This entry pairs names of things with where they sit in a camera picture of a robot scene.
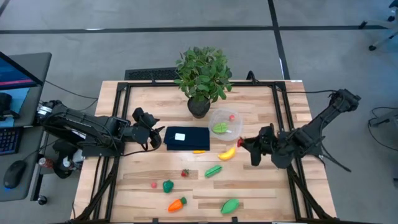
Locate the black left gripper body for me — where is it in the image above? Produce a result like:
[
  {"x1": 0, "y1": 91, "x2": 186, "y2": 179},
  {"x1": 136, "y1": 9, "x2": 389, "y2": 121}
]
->
[{"x1": 129, "y1": 122, "x2": 155, "y2": 145}]

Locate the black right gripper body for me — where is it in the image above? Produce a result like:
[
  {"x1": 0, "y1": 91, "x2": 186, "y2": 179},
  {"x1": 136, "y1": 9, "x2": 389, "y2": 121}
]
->
[{"x1": 259, "y1": 131, "x2": 289, "y2": 160}]

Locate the yellow toy banana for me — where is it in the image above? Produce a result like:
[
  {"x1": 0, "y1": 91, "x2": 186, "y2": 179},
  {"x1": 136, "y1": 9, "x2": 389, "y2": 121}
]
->
[{"x1": 217, "y1": 146, "x2": 237, "y2": 161}]

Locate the lime green toy vegetable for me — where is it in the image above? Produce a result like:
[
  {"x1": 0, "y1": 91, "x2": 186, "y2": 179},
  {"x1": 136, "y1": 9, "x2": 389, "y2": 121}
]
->
[{"x1": 212, "y1": 122, "x2": 229, "y2": 134}]

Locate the bright green toy pea pod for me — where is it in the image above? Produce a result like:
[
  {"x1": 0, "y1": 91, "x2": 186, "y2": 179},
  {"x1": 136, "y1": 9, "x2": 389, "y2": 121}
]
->
[{"x1": 204, "y1": 164, "x2": 223, "y2": 179}]

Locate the dark green toy bell pepper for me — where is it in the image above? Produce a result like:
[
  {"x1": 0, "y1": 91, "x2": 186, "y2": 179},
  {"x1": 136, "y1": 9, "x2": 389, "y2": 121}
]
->
[{"x1": 162, "y1": 179, "x2": 175, "y2": 194}]

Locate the bright green oval toy produce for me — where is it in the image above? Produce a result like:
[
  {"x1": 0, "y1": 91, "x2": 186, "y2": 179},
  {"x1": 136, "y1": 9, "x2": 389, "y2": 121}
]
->
[{"x1": 220, "y1": 198, "x2": 240, "y2": 215}]

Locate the clear plastic tupperware container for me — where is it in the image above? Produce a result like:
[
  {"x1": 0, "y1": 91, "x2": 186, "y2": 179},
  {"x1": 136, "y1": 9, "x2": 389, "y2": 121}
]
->
[{"x1": 208, "y1": 108, "x2": 243, "y2": 141}]

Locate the folded navy blue cloth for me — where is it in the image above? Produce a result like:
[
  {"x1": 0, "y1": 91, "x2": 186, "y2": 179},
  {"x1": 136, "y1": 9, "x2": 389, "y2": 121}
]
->
[{"x1": 164, "y1": 126, "x2": 211, "y2": 152}]

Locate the black floor grate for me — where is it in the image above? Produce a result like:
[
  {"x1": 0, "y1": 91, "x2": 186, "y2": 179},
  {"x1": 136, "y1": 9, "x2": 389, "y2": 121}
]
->
[{"x1": 124, "y1": 67, "x2": 180, "y2": 81}]

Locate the green potted plant black pot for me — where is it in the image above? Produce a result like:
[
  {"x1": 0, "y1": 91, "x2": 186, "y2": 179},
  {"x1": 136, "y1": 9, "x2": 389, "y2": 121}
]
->
[{"x1": 173, "y1": 46, "x2": 233, "y2": 119}]

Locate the black white floor device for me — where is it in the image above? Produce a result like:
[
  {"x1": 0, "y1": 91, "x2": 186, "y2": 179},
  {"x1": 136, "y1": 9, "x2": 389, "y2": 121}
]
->
[{"x1": 52, "y1": 139, "x2": 83, "y2": 180}]

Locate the red drink can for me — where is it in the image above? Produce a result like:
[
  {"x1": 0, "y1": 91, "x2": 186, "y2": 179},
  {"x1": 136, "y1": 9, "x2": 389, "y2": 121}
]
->
[{"x1": 37, "y1": 157, "x2": 54, "y2": 169}]

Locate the gray stand leg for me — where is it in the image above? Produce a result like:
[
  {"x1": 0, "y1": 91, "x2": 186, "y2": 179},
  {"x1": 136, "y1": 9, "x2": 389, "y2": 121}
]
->
[{"x1": 369, "y1": 108, "x2": 398, "y2": 128}]

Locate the gray office desk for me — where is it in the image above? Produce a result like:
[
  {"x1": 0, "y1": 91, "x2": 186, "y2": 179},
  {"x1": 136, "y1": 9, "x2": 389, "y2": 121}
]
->
[{"x1": 0, "y1": 52, "x2": 52, "y2": 206}]

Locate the light blue desk mat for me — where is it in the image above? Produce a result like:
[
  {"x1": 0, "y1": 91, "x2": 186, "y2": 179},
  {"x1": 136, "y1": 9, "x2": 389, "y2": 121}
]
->
[{"x1": 0, "y1": 88, "x2": 30, "y2": 128}]

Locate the black computer mouse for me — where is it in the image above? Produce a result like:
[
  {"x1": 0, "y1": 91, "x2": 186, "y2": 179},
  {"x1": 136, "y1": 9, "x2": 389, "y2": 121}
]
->
[{"x1": 3, "y1": 160, "x2": 27, "y2": 190}]

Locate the black computer keyboard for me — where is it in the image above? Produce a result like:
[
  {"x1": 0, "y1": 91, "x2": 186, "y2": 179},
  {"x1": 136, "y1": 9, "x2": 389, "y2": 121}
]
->
[{"x1": 0, "y1": 127, "x2": 22, "y2": 156}]

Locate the black rounded gadget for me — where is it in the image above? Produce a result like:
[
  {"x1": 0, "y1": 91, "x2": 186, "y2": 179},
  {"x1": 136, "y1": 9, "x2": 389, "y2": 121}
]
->
[{"x1": 0, "y1": 92, "x2": 15, "y2": 121}]

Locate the computer monitor lit screen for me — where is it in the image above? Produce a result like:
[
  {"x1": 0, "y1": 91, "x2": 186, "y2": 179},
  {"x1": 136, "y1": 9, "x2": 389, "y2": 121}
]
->
[{"x1": 0, "y1": 51, "x2": 44, "y2": 91}]

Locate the gray office chair base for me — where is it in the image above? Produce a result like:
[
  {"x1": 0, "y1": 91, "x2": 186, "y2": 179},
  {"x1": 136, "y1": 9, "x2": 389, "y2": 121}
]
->
[{"x1": 359, "y1": 0, "x2": 398, "y2": 52}]

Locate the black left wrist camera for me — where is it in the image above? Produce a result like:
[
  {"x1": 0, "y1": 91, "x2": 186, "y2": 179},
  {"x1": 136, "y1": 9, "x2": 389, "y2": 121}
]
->
[{"x1": 132, "y1": 107, "x2": 160, "y2": 125}]

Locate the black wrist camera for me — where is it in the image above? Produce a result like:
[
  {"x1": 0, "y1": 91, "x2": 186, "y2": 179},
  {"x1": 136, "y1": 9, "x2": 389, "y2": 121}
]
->
[
  {"x1": 260, "y1": 123, "x2": 276, "y2": 139},
  {"x1": 132, "y1": 107, "x2": 160, "y2": 125}
]

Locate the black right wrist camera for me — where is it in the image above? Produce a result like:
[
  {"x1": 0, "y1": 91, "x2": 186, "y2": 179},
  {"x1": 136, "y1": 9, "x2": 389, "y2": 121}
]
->
[{"x1": 260, "y1": 123, "x2": 276, "y2": 139}]

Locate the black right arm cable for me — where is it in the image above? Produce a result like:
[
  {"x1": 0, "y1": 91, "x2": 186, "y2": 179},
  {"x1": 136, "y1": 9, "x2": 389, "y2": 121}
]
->
[{"x1": 246, "y1": 70, "x2": 340, "y2": 95}]

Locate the thin black cable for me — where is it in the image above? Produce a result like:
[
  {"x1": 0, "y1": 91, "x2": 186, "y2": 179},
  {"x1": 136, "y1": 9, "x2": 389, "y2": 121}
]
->
[{"x1": 44, "y1": 80, "x2": 99, "y2": 101}]

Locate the black floor cable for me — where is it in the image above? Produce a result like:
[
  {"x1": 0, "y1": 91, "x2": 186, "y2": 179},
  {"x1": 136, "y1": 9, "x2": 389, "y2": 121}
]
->
[{"x1": 368, "y1": 106, "x2": 398, "y2": 153}]

